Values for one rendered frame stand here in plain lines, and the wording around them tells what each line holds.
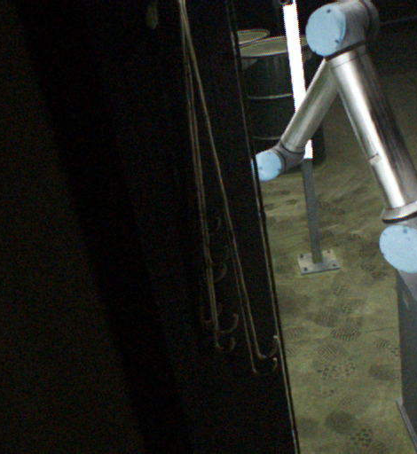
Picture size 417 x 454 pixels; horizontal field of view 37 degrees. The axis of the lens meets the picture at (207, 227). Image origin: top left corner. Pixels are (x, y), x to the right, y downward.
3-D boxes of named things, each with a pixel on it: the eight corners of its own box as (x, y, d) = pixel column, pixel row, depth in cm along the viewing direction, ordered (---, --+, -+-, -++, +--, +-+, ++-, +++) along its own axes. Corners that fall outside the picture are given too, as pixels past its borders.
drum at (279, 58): (240, 162, 492) (222, 48, 454) (308, 144, 501) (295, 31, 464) (266, 185, 440) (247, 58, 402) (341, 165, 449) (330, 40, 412)
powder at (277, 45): (225, 51, 454) (225, 50, 453) (295, 36, 463) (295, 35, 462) (249, 62, 406) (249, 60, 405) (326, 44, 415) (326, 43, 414)
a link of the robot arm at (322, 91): (372, -20, 171) (280, 147, 223) (345, -12, 164) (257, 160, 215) (403, 4, 168) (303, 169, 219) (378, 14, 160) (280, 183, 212)
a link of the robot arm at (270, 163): (277, 143, 205) (255, 157, 216) (253, 155, 199) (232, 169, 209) (291, 168, 205) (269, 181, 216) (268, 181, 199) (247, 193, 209)
